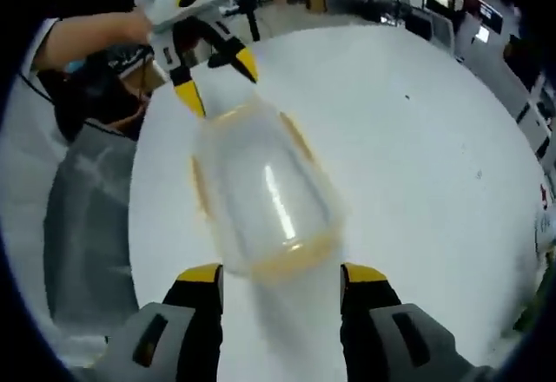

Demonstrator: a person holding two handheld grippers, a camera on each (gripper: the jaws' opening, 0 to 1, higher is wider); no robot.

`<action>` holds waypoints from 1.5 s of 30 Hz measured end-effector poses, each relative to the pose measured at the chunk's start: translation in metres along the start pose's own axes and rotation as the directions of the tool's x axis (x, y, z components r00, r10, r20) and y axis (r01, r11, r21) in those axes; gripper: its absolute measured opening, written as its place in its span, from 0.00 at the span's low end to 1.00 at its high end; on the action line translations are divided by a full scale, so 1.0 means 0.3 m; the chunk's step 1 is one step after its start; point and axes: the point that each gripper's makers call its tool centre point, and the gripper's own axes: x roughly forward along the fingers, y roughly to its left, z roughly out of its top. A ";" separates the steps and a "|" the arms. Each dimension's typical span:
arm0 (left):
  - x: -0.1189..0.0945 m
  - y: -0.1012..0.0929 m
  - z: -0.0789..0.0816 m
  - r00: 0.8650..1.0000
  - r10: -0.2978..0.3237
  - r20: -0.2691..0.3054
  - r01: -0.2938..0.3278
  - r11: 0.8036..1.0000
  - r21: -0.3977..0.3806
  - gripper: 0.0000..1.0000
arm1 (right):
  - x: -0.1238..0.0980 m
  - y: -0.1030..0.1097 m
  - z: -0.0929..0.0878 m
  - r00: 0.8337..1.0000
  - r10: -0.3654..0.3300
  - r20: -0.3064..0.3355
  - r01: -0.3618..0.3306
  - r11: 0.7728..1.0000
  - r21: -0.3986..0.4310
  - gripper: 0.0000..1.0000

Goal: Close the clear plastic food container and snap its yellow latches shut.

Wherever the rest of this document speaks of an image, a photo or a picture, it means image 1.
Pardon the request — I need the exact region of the black tripod stand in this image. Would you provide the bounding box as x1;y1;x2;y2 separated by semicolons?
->
235;0;262;43

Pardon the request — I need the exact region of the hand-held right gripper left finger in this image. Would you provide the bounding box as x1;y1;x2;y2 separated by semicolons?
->
105;262;225;382

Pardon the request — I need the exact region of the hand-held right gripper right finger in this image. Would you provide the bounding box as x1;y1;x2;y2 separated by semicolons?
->
339;261;481;382

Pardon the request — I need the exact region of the black cable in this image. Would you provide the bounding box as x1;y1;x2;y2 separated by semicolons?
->
16;49;149;134

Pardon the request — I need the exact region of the grey mesh chair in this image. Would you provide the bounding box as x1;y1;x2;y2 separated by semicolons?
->
42;136;142;359

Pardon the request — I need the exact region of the clear container with yellow buckles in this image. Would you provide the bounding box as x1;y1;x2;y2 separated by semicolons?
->
188;104;345;288

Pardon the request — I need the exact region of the white office chair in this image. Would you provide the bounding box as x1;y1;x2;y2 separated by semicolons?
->
405;7;456;56

